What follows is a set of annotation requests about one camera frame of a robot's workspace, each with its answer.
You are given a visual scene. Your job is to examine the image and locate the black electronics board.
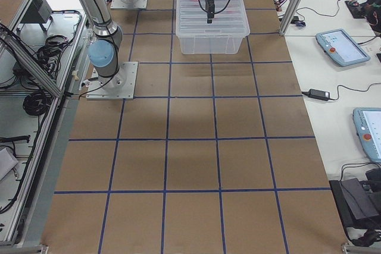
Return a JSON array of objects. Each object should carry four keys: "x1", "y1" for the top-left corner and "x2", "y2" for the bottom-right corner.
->
[{"x1": 345, "y1": 0, "x2": 372, "y2": 19}]

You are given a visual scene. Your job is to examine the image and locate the clear plastic storage box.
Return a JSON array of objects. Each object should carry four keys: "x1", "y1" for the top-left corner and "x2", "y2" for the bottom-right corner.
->
[{"x1": 179, "y1": 36, "x2": 243, "y2": 54}]

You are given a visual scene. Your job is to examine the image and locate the upper blue teach pendant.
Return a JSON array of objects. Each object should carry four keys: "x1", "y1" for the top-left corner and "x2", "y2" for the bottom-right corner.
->
[{"x1": 316, "y1": 29, "x2": 370, "y2": 67}]

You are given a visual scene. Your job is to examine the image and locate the aluminium frame post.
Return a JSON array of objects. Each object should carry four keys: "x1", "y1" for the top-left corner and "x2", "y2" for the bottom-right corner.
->
[{"x1": 278, "y1": 0, "x2": 312, "y2": 36}]

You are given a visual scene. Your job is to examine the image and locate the black power adapter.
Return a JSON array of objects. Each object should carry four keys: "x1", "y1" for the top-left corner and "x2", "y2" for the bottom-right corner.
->
[{"x1": 302, "y1": 89, "x2": 330, "y2": 101}]

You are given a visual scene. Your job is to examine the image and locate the lower blue teach pendant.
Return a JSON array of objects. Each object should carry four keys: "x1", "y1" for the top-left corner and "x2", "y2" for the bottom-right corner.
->
[{"x1": 352, "y1": 108, "x2": 380, "y2": 163}]

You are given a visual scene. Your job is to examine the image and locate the black coiled cable bundle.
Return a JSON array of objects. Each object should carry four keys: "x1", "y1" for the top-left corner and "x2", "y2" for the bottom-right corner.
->
[{"x1": 23, "y1": 90, "x2": 51, "y2": 117}]

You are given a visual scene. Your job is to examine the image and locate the black tangled cables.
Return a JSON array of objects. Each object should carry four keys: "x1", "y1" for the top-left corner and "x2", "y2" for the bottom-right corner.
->
[{"x1": 32, "y1": 35, "x2": 75, "y2": 80}]

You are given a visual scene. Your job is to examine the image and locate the grey control box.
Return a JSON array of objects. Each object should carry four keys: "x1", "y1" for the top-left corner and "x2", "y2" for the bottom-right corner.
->
[{"x1": 20, "y1": 0, "x2": 52, "y2": 32}]

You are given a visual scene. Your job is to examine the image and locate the blue teach pendant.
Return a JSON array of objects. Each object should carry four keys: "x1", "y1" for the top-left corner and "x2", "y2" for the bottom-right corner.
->
[
  {"x1": 316, "y1": 29, "x2": 370, "y2": 67},
  {"x1": 352, "y1": 108, "x2": 380, "y2": 163}
]

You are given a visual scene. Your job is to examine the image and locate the aluminium frame diagonal strut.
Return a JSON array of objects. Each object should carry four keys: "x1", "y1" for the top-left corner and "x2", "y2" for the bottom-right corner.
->
[{"x1": 1, "y1": 23, "x2": 63, "y2": 98}]

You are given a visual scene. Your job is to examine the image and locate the translucent plastic box lid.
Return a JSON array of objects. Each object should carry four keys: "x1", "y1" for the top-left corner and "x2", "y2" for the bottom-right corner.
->
[{"x1": 175, "y1": 0, "x2": 250, "y2": 37}]

